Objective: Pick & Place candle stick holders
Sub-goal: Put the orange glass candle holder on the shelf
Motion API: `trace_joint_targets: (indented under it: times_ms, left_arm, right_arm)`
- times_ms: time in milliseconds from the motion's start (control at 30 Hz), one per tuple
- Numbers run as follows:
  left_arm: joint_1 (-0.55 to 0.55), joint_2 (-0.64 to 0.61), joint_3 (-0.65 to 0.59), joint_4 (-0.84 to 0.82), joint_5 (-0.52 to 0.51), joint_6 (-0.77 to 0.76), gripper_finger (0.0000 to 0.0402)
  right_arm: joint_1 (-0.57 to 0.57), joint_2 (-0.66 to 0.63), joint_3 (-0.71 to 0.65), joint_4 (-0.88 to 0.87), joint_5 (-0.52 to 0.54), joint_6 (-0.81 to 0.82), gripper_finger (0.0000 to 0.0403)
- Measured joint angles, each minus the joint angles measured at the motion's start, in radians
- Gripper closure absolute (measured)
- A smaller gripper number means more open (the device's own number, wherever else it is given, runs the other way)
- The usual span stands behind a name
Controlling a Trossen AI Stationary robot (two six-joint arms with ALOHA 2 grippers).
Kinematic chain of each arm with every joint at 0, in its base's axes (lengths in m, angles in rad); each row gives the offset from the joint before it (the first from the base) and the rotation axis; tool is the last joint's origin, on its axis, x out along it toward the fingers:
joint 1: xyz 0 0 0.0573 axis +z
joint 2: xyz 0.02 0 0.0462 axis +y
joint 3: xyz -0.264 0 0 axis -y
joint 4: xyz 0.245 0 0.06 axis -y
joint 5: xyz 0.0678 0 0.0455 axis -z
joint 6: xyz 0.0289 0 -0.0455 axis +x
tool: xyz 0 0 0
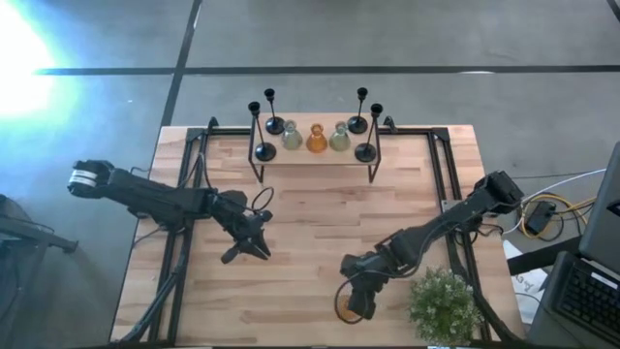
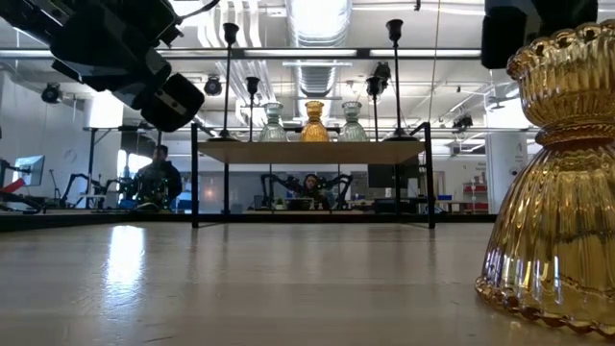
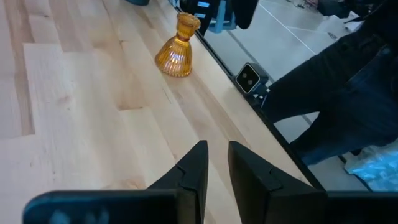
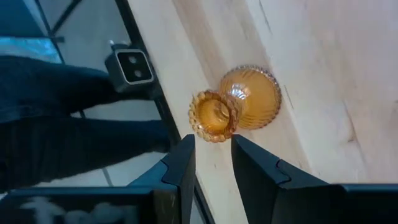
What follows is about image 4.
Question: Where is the amber ribbed glass candle holder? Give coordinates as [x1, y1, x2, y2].
[188, 64, 283, 144]

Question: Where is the person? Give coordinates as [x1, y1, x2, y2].
[0, 55, 171, 191]

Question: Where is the black metal table frame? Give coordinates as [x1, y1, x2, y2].
[114, 0, 216, 224]

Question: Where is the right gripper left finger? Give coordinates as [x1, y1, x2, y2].
[129, 134, 196, 224]

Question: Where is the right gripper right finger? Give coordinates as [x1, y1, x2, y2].
[231, 134, 345, 224]

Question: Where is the silver-framed table camera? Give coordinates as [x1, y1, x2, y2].
[104, 42, 156, 94]

